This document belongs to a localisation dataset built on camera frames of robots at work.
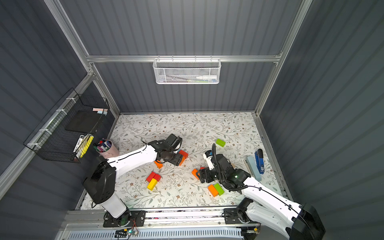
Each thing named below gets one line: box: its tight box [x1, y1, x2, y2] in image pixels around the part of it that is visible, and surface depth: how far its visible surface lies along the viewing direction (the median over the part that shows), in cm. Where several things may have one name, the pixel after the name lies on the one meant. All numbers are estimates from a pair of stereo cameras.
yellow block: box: [147, 178, 158, 191], surface depth 85 cm
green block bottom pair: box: [213, 183, 225, 196], surface depth 83 cm
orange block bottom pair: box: [208, 184, 219, 198], surface depth 82 cm
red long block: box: [146, 171, 156, 183], surface depth 88 cm
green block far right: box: [215, 138, 226, 147], surface depth 104 cm
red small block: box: [153, 173, 162, 182], surface depth 88 cm
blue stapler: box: [254, 148, 265, 174], surface depth 92 cm
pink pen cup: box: [93, 138, 120, 159], surface depth 88 cm
